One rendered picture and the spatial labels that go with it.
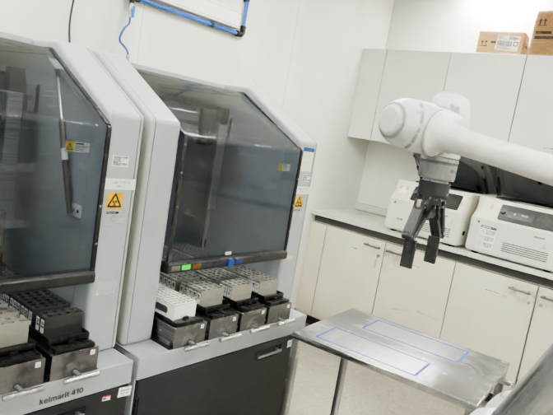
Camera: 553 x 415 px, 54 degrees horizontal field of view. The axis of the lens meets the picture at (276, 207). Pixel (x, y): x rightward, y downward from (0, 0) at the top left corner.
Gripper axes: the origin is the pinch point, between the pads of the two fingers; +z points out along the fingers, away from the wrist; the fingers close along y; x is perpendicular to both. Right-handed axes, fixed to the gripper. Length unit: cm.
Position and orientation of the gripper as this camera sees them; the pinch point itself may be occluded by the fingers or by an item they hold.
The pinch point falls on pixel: (418, 260)
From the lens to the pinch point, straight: 141.9
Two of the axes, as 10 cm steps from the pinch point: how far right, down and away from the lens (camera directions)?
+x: -7.6, -2.2, 6.2
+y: 6.3, -0.1, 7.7
